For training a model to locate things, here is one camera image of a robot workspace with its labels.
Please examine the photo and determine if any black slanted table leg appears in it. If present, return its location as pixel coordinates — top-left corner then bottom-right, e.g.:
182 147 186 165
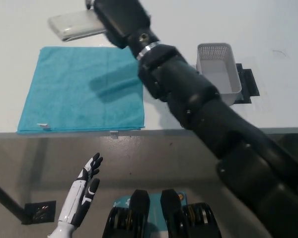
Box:
0 177 32 224

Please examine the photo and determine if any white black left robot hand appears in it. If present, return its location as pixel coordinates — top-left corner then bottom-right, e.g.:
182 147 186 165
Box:
58 152 104 228

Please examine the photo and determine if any black teal robot torso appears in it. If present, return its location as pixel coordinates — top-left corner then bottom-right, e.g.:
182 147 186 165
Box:
101 189 223 238

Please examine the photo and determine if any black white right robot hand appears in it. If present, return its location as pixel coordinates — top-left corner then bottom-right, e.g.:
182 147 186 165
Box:
85 0 161 55

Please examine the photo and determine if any small grey perforated plastic basket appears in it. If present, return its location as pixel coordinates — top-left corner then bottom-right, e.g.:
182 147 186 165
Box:
196 43 243 106

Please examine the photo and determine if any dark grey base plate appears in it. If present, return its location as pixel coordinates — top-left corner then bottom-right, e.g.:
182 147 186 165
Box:
234 63 260 104

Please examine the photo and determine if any teal microfibre cloth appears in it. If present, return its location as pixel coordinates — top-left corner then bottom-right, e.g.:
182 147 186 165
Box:
16 46 146 135

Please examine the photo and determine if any white grey calculator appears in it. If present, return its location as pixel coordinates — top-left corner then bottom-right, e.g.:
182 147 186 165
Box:
47 9 107 42

